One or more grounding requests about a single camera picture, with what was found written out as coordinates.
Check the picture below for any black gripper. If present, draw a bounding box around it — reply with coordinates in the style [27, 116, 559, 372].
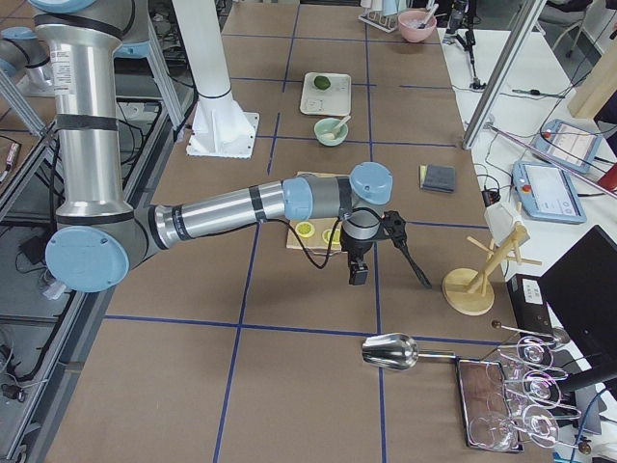
[340, 228, 375, 286]

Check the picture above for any white ceramic spoon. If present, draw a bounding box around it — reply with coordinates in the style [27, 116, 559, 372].
[333, 115, 351, 138]

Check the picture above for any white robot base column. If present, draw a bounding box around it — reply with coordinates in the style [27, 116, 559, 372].
[173, 0, 259, 159]

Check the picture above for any green ceramic bowl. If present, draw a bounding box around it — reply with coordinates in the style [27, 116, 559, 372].
[313, 118, 349, 147]

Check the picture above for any pink bowl with ice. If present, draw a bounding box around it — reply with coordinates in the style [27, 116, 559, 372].
[397, 10, 437, 43]

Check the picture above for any steel tube in bowl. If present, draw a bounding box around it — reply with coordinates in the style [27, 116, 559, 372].
[419, 3, 439, 29]

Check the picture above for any wooden cutting board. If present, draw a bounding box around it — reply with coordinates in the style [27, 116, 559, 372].
[285, 171, 361, 253]

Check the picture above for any yellow lemon slice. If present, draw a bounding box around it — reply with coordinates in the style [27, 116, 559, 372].
[295, 221, 315, 239]

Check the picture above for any steel ice scoop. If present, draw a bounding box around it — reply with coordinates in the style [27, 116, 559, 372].
[362, 333, 456, 371]

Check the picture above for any wooden mug tree stand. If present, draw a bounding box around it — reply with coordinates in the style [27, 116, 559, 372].
[442, 221, 542, 316]

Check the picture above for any grey folded cloth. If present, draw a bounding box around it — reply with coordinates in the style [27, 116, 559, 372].
[418, 164, 456, 193]

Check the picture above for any white mug on stand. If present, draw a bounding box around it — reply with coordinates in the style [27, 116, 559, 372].
[484, 203, 523, 246]

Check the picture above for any cream bear tray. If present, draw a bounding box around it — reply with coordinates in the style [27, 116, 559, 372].
[300, 72, 352, 117]

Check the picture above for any green avocado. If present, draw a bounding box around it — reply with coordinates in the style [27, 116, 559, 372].
[313, 75, 331, 91]

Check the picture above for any clear wine glass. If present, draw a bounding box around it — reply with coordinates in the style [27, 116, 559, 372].
[522, 405, 559, 449]
[516, 336, 553, 368]
[522, 371, 562, 408]

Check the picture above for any black glass rack tray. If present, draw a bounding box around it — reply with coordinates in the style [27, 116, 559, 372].
[455, 358, 510, 451]

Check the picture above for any near blue teach pendant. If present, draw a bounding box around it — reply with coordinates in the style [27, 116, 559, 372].
[512, 161, 587, 225]

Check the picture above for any blue teach pendant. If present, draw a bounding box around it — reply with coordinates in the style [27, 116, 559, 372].
[512, 161, 587, 225]
[532, 119, 601, 174]

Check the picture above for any black monitor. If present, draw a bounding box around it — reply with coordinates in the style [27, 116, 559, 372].
[540, 225, 616, 365]

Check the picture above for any far blue teach pendant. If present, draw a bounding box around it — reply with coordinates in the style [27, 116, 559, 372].
[532, 119, 601, 174]

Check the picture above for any black tripod stick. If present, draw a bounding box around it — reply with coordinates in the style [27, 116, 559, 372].
[443, 0, 486, 91]

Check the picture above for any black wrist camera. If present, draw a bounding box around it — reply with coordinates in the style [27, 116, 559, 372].
[382, 210, 407, 250]

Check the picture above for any aluminium frame post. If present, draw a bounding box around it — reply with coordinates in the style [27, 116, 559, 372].
[462, 0, 547, 150]

